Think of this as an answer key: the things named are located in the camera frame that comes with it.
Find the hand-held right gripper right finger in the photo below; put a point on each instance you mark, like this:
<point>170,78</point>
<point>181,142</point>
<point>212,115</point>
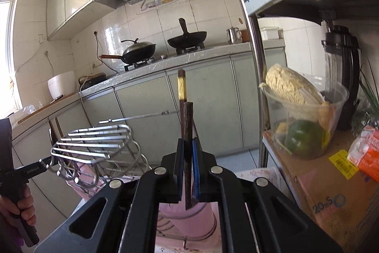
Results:
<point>196,173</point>

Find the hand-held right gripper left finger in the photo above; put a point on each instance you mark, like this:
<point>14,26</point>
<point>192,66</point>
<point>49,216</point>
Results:
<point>180,176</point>

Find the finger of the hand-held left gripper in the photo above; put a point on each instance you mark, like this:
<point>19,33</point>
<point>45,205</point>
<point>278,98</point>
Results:
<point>31,171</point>

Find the dark chopstick with gold band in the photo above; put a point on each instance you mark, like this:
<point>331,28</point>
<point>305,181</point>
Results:
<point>188,128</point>
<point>182,87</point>

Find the pink plastic utensil cup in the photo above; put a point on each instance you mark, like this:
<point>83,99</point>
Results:
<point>186,223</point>
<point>84,183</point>

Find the brown wooden chopstick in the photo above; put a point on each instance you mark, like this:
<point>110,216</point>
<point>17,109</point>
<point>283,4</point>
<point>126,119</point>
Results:
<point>51,127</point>
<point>58,126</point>

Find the pink plastic drip tray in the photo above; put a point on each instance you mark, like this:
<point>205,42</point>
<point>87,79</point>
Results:
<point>168,245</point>

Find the person's left hand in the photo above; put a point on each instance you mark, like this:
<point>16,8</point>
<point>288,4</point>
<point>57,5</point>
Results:
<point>28,205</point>

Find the floral bear print tablecloth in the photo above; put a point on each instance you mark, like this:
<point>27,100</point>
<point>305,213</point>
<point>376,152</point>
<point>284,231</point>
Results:
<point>260,176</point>

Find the white rice cooker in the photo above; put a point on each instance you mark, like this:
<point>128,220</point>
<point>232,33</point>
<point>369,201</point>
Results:
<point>62,85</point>

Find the window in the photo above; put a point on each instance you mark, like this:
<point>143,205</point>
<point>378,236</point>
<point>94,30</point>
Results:
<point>7,63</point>

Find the black countertop appliance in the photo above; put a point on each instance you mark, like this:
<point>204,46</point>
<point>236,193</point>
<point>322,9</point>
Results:
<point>94,81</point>

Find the green round fruit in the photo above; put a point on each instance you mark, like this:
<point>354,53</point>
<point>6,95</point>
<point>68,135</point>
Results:
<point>305,137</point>

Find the gas stove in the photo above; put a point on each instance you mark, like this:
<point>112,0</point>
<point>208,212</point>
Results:
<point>165,57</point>

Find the cardboard box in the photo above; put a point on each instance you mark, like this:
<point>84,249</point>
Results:
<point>319,196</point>

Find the wrapped cabbage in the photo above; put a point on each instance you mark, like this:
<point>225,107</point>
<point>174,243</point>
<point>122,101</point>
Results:
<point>290,87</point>

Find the black wok with lid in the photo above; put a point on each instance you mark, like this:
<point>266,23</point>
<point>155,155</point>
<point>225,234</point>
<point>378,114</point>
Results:
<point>139,51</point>

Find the black open wok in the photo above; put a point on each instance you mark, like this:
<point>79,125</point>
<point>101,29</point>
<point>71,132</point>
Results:
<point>189,38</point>

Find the steel shelf pole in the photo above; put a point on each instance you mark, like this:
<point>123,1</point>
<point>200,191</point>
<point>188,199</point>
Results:
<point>251,48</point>

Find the steel kettle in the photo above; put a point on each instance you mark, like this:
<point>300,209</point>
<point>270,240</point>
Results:
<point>233,35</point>

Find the clear plastic food tub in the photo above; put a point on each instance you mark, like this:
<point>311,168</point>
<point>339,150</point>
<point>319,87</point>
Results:
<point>337,104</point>

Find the white plastic container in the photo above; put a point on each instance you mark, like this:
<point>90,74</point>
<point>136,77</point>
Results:
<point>271,33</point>

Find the orange snack packet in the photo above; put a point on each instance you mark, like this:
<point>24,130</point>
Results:
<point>367,149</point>

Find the black blender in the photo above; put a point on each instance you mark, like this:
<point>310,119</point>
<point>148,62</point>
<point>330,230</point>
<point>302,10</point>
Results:
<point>343,63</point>

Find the green leafy vegetable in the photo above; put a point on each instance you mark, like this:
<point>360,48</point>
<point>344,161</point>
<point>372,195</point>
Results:
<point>370,93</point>

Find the glass wall shelf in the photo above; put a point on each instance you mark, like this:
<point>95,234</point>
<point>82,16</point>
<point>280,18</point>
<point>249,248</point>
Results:
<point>160,5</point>

